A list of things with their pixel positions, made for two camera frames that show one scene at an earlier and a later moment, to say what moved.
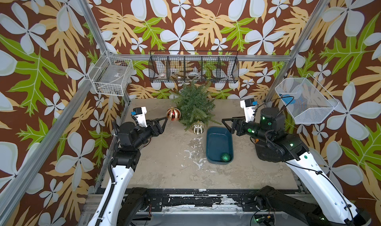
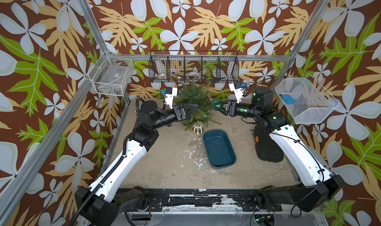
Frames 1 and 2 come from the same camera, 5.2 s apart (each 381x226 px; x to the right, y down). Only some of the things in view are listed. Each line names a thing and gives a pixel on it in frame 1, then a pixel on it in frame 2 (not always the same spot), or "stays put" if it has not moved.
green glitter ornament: x=225 y=157 -> x=217 y=104
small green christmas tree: x=196 y=104 stays put
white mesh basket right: x=313 y=104 stays put
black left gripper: x=158 y=131 -> x=176 y=111
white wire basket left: x=111 y=74 stays put
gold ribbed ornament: x=198 y=128 stays put
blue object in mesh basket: x=288 y=99 stays put
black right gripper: x=239 y=122 -> x=232 y=109
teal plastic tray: x=219 y=141 stays put
